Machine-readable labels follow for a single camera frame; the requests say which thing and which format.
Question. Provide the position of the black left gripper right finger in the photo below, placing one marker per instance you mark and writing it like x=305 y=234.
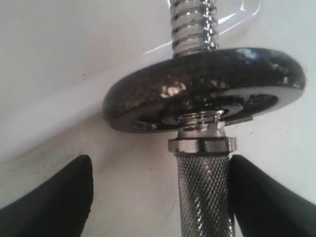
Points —
x=264 y=207

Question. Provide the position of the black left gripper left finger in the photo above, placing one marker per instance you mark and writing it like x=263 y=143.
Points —
x=59 y=207

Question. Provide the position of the chrome threaded dumbbell bar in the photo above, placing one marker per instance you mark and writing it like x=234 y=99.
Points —
x=201 y=147

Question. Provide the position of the black weight plate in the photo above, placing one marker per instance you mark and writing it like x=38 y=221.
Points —
x=241 y=82

